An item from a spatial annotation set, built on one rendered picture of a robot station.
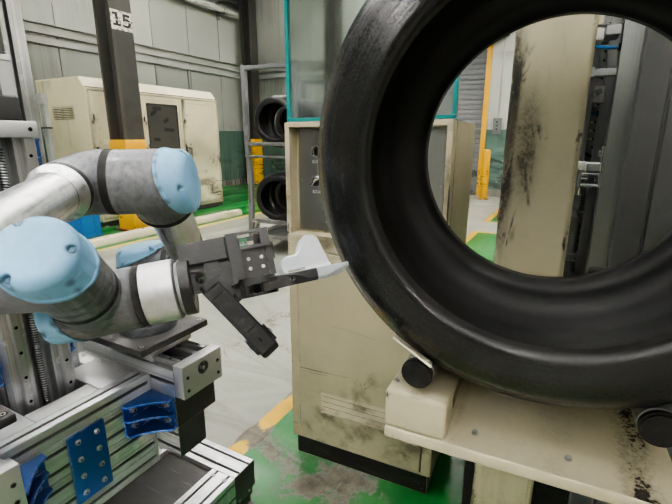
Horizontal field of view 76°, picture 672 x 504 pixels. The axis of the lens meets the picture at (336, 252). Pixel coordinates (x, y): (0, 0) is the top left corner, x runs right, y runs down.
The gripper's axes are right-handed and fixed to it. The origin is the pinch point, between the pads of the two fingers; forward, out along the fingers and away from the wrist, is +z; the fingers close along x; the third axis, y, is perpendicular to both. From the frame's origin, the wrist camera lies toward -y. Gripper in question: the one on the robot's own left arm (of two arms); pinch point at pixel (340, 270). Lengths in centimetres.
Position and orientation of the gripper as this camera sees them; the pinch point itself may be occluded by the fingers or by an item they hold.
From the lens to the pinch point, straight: 58.0
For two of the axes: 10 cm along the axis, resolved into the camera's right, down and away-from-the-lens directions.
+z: 9.6, -2.0, 2.2
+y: -2.1, -9.8, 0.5
